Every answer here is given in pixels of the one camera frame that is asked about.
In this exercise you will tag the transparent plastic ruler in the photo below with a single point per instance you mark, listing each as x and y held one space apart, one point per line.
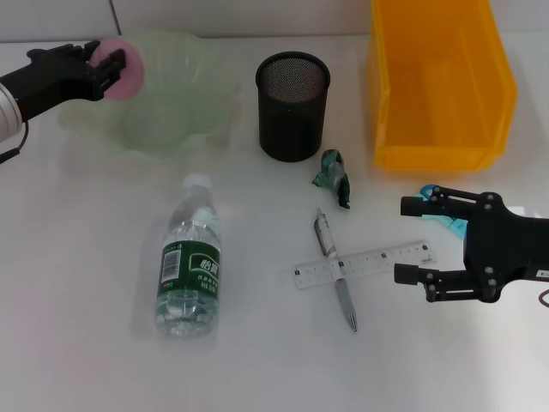
373 262

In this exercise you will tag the yellow plastic bin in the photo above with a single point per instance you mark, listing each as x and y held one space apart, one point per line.
442 86

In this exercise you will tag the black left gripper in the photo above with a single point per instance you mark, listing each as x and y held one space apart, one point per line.
56 77

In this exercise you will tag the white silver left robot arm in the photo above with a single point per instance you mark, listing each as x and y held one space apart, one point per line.
8 116

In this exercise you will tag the pink toy peach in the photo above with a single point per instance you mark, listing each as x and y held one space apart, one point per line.
134 73

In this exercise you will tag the green plastic wrapper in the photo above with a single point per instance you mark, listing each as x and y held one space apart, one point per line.
334 176

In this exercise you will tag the black mesh pen holder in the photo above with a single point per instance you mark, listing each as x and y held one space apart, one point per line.
291 116

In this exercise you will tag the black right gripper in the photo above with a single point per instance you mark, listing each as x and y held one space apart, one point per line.
506 249

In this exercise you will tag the clear green-label water bottle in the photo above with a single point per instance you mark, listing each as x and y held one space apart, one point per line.
188 266

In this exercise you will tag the green glass fruit plate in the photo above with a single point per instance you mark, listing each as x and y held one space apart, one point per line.
171 116

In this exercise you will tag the blue scissors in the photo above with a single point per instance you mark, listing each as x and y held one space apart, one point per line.
455 227

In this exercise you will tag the grey white ballpoint pen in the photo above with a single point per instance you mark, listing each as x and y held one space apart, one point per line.
328 240

